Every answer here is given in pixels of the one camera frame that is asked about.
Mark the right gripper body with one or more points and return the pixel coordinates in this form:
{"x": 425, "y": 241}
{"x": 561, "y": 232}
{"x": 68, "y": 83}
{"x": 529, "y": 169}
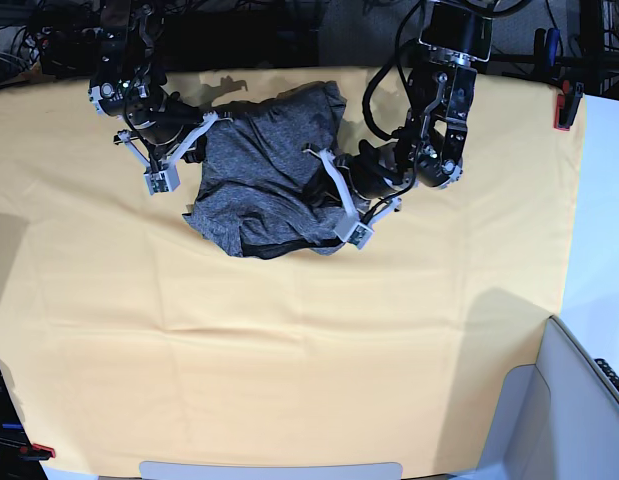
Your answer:
{"x": 160, "y": 135}

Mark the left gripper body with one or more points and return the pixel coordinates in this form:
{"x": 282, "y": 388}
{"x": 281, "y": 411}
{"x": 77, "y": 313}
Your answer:
{"x": 371, "y": 181}

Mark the grey long-sleeve shirt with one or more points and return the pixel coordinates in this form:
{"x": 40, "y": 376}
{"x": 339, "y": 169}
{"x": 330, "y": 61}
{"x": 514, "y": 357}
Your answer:
{"x": 250, "y": 199}

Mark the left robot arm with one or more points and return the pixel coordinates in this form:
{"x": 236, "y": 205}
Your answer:
{"x": 438, "y": 77}

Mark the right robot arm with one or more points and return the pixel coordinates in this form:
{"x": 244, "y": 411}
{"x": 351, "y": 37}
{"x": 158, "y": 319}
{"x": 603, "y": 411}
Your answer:
{"x": 129, "y": 71}

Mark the yellow table cloth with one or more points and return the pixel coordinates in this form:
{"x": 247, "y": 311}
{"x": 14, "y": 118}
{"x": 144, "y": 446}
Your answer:
{"x": 125, "y": 337}

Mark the red black clamp right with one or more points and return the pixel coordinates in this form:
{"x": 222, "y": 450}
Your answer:
{"x": 567, "y": 104}

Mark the red black clamp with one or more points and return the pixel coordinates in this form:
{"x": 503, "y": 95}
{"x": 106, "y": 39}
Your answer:
{"x": 567, "y": 104}
{"x": 36, "y": 452}

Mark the white cardboard box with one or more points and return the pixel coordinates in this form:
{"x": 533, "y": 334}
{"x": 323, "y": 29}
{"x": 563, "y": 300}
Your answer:
{"x": 557, "y": 418}

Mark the black remote on box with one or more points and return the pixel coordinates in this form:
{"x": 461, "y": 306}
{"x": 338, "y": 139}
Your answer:
{"x": 608, "y": 371}

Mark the grey plate at table edge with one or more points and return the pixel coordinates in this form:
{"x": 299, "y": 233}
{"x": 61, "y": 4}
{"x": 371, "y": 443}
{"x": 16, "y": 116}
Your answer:
{"x": 162, "y": 470}

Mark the red black clamp left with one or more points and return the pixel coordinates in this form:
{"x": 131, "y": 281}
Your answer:
{"x": 36, "y": 452}

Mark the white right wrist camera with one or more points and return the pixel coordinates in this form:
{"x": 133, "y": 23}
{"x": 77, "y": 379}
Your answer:
{"x": 164, "y": 181}

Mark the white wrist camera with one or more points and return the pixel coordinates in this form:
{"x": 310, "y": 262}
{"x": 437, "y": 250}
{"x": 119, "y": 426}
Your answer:
{"x": 164, "y": 181}
{"x": 353, "y": 231}

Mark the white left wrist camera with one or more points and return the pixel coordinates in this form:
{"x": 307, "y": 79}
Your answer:
{"x": 353, "y": 231}

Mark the blue handled tool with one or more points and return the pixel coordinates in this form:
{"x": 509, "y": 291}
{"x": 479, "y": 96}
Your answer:
{"x": 546, "y": 46}

